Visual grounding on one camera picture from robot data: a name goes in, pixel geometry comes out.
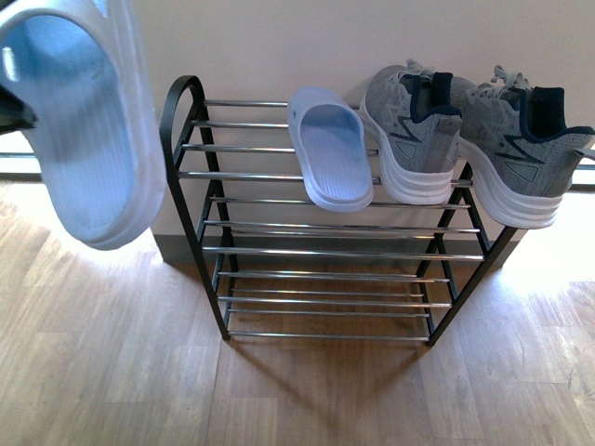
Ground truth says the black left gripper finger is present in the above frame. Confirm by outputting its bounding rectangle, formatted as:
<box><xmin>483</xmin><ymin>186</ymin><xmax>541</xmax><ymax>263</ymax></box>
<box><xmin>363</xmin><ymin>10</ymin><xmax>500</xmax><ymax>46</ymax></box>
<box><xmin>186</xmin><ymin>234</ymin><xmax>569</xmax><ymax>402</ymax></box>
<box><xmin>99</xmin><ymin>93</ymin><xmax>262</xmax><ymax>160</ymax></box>
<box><xmin>0</xmin><ymin>86</ymin><xmax>37</xmax><ymax>133</ymax></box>

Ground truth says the light blue slipper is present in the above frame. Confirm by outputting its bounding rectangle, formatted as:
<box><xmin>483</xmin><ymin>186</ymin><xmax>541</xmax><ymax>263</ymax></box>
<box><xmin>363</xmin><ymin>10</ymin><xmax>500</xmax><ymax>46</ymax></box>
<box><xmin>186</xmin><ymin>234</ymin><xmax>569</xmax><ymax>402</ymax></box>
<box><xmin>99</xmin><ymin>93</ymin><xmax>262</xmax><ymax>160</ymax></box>
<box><xmin>1</xmin><ymin>1</ymin><xmax>166</xmax><ymax>250</ymax></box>
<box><xmin>287</xmin><ymin>87</ymin><xmax>374</xmax><ymax>213</ymax></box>

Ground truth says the grey knit sneaker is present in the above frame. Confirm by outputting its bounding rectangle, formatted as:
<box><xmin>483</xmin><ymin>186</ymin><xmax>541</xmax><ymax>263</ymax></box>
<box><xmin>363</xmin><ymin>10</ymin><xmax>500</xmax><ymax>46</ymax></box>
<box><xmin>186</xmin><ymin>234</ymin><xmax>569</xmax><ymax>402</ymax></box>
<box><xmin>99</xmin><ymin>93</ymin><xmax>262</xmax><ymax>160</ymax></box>
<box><xmin>451</xmin><ymin>66</ymin><xmax>594</xmax><ymax>230</ymax></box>
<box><xmin>360</xmin><ymin>59</ymin><xmax>462</xmax><ymax>205</ymax></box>

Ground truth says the black metal shoe rack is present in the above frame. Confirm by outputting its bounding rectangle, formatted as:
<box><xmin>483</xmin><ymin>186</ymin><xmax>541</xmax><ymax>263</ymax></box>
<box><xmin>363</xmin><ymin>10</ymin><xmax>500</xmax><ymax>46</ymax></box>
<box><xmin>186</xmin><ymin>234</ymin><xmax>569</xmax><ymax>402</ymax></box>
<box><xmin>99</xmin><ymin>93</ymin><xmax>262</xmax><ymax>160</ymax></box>
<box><xmin>160</xmin><ymin>75</ymin><xmax>515</xmax><ymax>346</ymax></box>

